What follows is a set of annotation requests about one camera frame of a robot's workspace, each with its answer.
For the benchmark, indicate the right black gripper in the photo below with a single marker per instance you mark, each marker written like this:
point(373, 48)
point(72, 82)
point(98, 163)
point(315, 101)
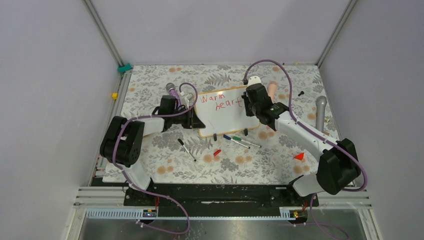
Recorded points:
point(246, 100)

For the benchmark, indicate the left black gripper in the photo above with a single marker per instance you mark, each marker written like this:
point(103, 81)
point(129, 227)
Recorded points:
point(192, 121)

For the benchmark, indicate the yellow framed whiteboard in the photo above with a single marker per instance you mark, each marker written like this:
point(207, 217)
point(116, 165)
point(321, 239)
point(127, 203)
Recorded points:
point(223, 112)

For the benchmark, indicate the red marker cap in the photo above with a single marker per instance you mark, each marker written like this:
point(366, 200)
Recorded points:
point(216, 152)

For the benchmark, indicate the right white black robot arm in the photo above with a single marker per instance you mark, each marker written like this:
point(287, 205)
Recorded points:
point(337, 160)

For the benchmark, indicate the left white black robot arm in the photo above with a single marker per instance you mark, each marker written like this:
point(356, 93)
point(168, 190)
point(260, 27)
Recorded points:
point(122, 143)

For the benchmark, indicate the black whiteboard marker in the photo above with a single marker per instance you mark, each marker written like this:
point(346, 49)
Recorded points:
point(186, 149)

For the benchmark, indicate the blue whiteboard marker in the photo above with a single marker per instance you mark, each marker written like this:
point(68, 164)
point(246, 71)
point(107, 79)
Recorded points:
point(236, 141)

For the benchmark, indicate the green whiteboard marker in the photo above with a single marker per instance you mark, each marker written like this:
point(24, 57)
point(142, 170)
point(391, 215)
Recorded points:
point(246, 141)

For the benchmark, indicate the pink cylinder microphone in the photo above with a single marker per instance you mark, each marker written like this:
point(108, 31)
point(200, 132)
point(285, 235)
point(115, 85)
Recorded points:
point(271, 90)

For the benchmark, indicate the floral table mat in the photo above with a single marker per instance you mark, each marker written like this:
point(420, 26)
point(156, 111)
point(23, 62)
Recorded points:
point(165, 160)

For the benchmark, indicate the purple glitter microphone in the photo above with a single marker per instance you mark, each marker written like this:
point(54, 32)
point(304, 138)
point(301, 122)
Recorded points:
point(171, 89)

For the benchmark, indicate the silver microphone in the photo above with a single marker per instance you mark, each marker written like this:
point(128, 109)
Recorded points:
point(321, 103)

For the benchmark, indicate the red triangular block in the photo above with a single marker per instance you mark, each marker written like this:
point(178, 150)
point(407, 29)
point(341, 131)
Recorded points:
point(299, 156)

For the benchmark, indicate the yellow small cube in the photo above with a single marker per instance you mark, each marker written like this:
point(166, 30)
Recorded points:
point(114, 96)

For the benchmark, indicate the teal corner clamp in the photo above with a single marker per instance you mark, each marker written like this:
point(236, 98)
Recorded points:
point(124, 68)

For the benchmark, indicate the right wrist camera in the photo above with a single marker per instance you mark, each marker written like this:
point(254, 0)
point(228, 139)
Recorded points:
point(251, 81)

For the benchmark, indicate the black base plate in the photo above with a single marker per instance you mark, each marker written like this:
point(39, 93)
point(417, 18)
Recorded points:
point(236, 198)

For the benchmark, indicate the white slotted cable duct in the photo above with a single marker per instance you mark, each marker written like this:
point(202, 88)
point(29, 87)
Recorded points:
point(175, 214)

